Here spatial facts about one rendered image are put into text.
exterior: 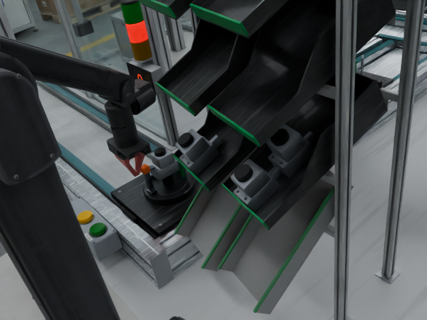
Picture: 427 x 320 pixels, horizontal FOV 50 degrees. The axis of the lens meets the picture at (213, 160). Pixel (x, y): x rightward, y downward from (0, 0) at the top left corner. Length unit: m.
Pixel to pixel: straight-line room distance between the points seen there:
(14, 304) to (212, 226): 0.55
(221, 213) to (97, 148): 0.73
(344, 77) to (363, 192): 0.71
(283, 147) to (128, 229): 0.55
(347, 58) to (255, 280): 0.47
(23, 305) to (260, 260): 0.62
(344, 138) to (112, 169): 0.92
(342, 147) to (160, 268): 0.56
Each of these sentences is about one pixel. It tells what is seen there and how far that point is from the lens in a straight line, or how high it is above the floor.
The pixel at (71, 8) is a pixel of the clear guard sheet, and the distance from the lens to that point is 1.70.
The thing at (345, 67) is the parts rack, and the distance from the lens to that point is 0.65.
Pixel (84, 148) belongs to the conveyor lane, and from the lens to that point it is 1.63.
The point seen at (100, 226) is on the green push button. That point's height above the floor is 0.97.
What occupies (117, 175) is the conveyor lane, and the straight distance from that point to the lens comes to 1.44.
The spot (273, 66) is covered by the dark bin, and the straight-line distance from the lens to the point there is 0.75.
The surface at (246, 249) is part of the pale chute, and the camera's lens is 0.94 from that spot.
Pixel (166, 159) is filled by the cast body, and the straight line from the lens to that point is 1.15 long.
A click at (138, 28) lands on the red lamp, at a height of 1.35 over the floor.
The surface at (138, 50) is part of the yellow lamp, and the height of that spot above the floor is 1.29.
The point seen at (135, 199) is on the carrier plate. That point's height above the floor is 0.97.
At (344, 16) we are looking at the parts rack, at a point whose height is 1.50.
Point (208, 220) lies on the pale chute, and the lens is 1.01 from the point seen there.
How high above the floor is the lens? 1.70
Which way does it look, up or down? 34 degrees down
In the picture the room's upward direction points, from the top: 10 degrees counter-clockwise
